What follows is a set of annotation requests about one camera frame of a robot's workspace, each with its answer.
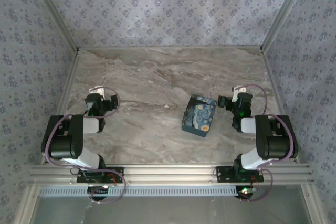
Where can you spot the aluminium mounting rail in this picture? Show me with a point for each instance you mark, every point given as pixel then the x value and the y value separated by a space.
pixel 168 174

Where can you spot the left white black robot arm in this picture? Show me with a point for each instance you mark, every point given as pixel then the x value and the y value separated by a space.
pixel 65 142

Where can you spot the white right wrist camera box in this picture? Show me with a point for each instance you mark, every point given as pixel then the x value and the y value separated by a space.
pixel 237 88

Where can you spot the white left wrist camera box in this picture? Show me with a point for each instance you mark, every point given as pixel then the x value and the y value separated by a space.
pixel 97 90

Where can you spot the aluminium table end rail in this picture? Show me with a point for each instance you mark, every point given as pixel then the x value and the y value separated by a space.
pixel 170 47

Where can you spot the aluminium corner post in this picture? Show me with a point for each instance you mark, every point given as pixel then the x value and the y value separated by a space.
pixel 56 11
pixel 282 11

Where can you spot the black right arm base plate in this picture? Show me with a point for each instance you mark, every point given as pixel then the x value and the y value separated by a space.
pixel 223 175

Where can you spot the aluminium table side rail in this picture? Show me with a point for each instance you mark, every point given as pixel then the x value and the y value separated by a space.
pixel 62 103
pixel 273 82

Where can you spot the right controller board green light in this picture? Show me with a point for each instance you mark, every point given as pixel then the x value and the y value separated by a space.
pixel 245 190

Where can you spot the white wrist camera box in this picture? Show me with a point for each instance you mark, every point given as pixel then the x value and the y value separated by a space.
pixel 97 90
pixel 237 88

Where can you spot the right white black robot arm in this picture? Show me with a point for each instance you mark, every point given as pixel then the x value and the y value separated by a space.
pixel 273 142

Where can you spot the starry night print box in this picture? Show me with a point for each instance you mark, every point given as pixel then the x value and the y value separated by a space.
pixel 200 113

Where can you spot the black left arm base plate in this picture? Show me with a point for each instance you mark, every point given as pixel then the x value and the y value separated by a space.
pixel 118 170

